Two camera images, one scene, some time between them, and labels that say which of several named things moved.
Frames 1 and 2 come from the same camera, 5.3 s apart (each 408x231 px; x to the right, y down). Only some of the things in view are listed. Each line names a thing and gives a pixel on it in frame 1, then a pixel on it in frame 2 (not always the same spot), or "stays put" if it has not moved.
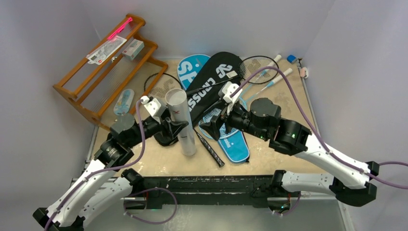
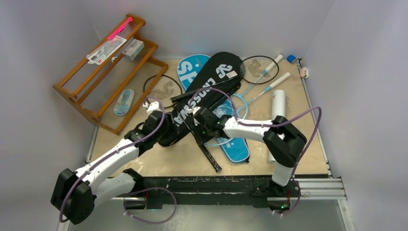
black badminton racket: (249, 65) stays put
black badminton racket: (157, 85) -> (209, 155)
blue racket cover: (237, 149) stays put
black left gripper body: (152, 127) stays put
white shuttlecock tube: (177, 103) -> (278, 108)
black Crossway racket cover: (205, 92) stays put
